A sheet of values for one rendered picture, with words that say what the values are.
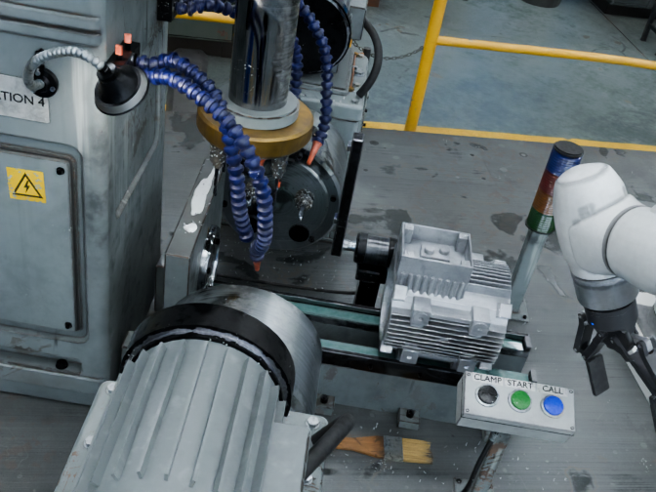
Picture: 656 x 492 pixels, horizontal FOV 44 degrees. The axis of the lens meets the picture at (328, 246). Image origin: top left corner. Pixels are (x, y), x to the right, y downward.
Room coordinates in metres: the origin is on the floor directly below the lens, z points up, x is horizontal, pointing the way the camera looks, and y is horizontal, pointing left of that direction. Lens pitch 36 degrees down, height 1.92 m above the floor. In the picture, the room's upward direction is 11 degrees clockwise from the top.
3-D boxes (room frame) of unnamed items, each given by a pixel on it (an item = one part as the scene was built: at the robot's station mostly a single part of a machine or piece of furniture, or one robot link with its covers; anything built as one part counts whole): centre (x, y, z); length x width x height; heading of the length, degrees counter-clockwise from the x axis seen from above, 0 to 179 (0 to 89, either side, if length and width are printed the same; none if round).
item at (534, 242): (1.43, -0.43, 1.01); 0.08 x 0.08 x 0.42; 1
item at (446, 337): (1.13, -0.22, 1.01); 0.20 x 0.19 x 0.19; 91
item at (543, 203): (1.43, -0.43, 1.10); 0.06 x 0.06 x 0.04
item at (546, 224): (1.43, -0.43, 1.05); 0.06 x 0.06 x 0.04
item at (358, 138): (1.26, -0.02, 1.12); 0.04 x 0.03 x 0.26; 91
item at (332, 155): (1.45, 0.12, 1.04); 0.41 x 0.25 x 0.25; 1
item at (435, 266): (1.13, -0.18, 1.11); 0.12 x 0.11 x 0.07; 91
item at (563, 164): (1.43, -0.43, 1.19); 0.06 x 0.06 x 0.04
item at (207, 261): (1.12, 0.20, 1.01); 0.15 x 0.02 x 0.15; 1
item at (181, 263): (1.12, 0.26, 0.97); 0.30 x 0.11 x 0.34; 1
